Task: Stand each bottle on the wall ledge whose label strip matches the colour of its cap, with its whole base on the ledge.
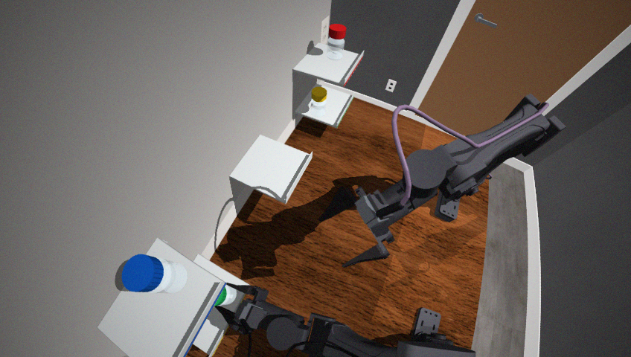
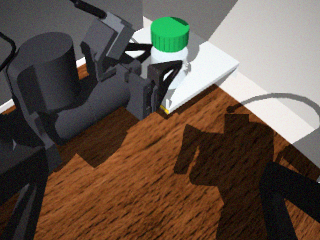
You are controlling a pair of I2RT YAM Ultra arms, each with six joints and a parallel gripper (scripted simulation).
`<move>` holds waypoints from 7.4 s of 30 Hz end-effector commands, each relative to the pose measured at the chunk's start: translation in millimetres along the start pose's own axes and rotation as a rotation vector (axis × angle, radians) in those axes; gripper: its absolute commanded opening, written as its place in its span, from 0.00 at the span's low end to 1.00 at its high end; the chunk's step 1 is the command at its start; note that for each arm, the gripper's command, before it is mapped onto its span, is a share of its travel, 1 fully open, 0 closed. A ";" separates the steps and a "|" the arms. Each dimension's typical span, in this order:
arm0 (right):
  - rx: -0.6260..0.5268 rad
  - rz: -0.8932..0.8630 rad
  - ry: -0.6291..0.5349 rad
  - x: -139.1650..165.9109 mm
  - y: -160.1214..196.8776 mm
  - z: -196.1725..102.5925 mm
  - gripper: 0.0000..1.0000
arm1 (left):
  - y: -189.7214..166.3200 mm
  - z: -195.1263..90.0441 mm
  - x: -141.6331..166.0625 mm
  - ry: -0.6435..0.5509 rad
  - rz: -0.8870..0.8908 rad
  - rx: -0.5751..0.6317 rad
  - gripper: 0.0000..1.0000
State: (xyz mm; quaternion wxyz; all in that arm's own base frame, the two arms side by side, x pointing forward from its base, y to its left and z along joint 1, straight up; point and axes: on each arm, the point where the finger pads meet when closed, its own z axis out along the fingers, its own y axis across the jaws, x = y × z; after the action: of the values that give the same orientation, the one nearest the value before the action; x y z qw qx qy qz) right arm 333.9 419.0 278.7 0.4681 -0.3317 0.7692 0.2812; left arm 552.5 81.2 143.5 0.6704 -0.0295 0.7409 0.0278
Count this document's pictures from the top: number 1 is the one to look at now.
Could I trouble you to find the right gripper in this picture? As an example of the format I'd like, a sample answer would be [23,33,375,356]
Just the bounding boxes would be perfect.
[318,183,413,267]

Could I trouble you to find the translucent bottle with red cap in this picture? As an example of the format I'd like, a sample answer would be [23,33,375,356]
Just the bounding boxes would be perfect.
[327,24,346,60]

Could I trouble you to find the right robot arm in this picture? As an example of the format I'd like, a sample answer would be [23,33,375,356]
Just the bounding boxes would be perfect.
[355,94,566,228]

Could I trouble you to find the clear bottle with green cap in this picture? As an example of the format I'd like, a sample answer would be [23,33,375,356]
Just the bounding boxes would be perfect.
[215,285,237,306]

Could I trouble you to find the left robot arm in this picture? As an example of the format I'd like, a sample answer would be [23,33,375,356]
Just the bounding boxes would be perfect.
[234,300,475,357]

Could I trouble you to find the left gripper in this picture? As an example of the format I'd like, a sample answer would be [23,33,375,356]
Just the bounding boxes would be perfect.
[215,283,284,335]

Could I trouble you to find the white bottle with blue cap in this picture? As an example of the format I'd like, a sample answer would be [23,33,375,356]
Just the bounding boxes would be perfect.
[122,254,188,293]

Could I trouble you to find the white bottle with yellow cap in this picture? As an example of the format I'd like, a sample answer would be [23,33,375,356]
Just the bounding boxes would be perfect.
[311,87,327,118]

